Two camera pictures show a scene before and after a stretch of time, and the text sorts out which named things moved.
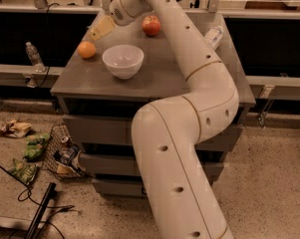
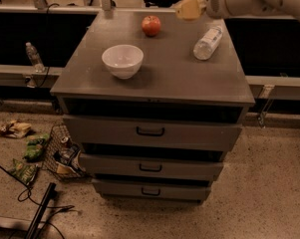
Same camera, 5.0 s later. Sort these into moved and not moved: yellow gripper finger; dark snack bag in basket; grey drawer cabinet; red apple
Moved: yellow gripper finger
Not moved: dark snack bag in basket; grey drawer cabinet; red apple
